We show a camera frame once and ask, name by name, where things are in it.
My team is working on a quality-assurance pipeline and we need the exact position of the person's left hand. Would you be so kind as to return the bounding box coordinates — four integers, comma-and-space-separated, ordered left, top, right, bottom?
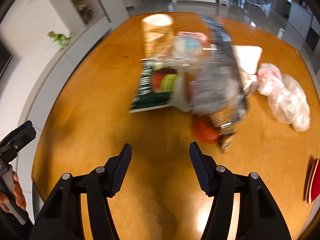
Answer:
0, 171, 27, 213

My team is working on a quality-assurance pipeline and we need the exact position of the wooden table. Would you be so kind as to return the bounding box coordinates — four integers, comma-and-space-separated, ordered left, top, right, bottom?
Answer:
32, 15, 319, 239

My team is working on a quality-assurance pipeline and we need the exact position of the red flat object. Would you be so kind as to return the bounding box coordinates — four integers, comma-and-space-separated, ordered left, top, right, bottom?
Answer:
306, 158, 320, 204

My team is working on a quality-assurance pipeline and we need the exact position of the white wall shelf unit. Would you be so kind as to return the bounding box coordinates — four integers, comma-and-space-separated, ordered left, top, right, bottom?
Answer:
50, 0, 129, 34

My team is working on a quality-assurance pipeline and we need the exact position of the green dinosaur toy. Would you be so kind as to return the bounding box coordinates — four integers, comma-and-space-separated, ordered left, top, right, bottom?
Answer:
47, 31, 71, 50

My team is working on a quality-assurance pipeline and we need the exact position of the clear wrapper with pastry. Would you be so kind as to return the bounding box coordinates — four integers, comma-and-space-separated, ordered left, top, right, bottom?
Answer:
172, 31, 212, 64

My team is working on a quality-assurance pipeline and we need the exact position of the tall yellow snack canister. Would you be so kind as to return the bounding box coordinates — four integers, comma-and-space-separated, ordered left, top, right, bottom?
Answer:
142, 14, 174, 58

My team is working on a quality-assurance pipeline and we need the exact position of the white low cabinet ledge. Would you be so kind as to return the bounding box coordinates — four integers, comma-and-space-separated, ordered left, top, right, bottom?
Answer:
17, 17, 112, 222

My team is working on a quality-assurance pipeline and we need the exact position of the white paper napkin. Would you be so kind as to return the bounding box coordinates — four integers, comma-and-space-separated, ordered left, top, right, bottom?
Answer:
232, 45, 263, 82

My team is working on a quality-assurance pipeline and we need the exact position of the silver foil snack bag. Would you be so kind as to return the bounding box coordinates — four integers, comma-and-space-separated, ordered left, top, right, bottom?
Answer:
191, 13, 247, 154

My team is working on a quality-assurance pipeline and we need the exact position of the orange round snack wrapper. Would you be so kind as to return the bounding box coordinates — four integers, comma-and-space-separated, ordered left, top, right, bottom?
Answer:
192, 114, 220, 144

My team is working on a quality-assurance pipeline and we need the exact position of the green sushi snack packet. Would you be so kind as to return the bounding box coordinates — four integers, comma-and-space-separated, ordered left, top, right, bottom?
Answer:
130, 59, 178, 113

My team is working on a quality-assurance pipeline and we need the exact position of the crumpled clear plastic bag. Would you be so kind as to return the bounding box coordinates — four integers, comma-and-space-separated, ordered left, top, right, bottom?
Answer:
257, 63, 311, 132

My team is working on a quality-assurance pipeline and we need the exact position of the black television screen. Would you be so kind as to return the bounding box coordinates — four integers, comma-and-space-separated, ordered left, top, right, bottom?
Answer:
0, 42, 12, 79

